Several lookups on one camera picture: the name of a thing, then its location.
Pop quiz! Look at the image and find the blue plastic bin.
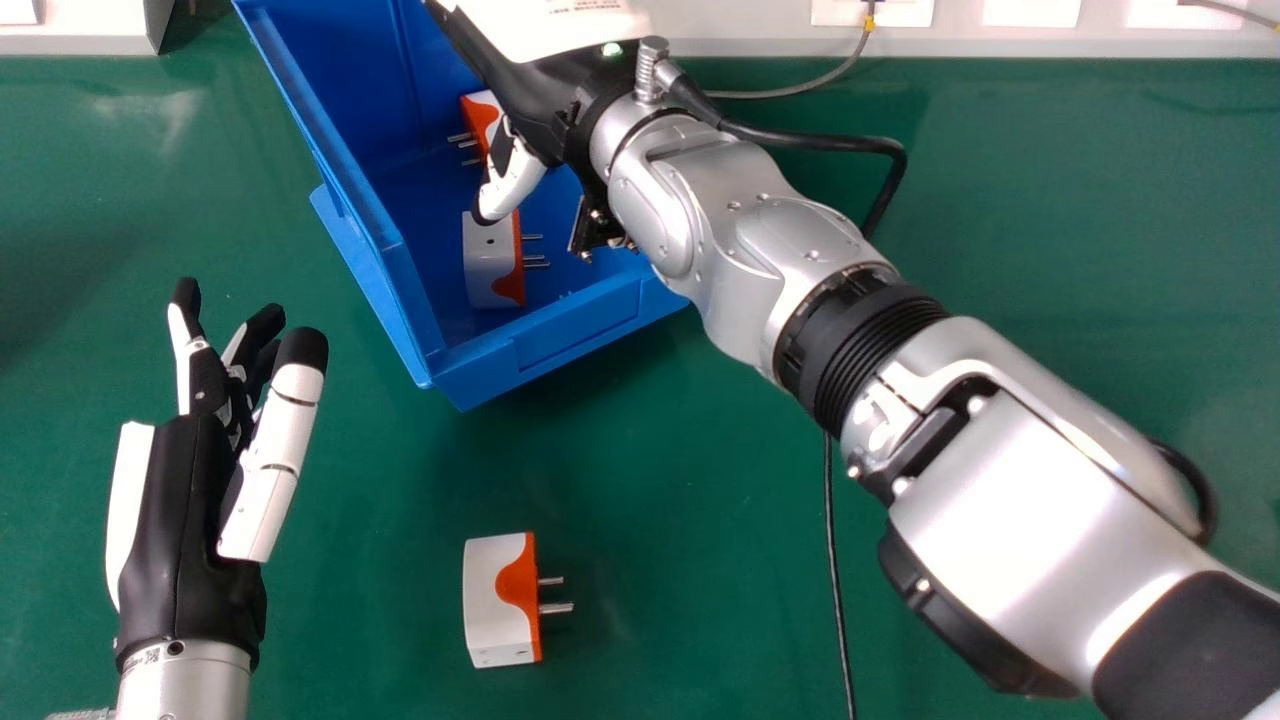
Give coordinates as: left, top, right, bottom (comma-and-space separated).
232, 0, 691, 412

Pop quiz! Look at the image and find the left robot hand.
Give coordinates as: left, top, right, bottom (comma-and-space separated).
105, 277, 330, 672

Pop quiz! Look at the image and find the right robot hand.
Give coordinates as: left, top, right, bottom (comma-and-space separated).
425, 0, 656, 225

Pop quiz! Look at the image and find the white socket strip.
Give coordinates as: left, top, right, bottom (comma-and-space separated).
810, 0, 936, 29

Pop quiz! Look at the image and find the thin black cable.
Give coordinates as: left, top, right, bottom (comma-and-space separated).
822, 430, 858, 720

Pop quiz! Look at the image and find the grey cable with yellow plug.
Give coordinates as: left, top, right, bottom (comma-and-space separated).
703, 0, 881, 101

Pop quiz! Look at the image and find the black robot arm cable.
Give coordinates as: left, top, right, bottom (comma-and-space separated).
668, 60, 909, 241

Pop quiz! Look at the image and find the white-and-orange plug adapter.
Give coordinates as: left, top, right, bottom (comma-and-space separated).
447, 90, 507, 169
461, 208, 552, 310
462, 531, 576, 669

